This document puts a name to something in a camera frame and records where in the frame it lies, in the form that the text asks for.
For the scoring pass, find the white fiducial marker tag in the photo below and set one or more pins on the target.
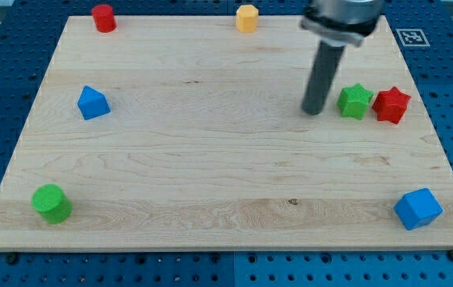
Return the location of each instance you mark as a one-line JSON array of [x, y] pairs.
[[412, 37]]

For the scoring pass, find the green cylinder block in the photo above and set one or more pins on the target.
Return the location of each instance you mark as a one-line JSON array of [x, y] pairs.
[[52, 204]]

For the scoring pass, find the blue pentagon block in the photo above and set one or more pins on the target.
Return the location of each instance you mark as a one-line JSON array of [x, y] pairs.
[[92, 103]]

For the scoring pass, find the green star block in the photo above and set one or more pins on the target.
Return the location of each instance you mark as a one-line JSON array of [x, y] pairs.
[[353, 101]]

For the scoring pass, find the yellow hexagon block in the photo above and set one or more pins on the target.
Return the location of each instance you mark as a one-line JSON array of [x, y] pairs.
[[246, 18]]

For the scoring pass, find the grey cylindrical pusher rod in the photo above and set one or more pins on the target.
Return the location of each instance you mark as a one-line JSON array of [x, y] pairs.
[[322, 74]]

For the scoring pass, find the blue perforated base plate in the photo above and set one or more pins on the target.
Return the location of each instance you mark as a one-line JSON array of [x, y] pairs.
[[28, 37]]

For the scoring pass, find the red star block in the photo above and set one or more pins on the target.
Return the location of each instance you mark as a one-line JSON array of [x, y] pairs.
[[390, 105]]

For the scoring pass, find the blue cube block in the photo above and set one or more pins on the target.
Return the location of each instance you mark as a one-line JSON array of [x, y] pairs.
[[418, 208]]

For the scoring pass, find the light wooden board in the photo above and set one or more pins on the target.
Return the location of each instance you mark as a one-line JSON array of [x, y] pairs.
[[206, 147]]

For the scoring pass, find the red cylinder block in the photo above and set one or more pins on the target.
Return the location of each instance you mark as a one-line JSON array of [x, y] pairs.
[[104, 18]]

